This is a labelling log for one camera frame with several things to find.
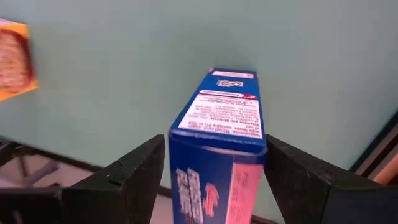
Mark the blue Frosted Flakes cereal box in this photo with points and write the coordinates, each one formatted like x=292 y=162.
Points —
x=217 y=174

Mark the yellow Corn Pops cereal box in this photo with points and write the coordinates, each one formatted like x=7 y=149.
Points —
x=15 y=62

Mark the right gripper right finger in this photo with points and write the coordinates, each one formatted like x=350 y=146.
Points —
x=326 y=202

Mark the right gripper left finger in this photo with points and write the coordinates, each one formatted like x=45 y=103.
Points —
x=93 y=205

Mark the green table mat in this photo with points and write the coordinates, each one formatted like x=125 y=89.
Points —
x=124 y=77

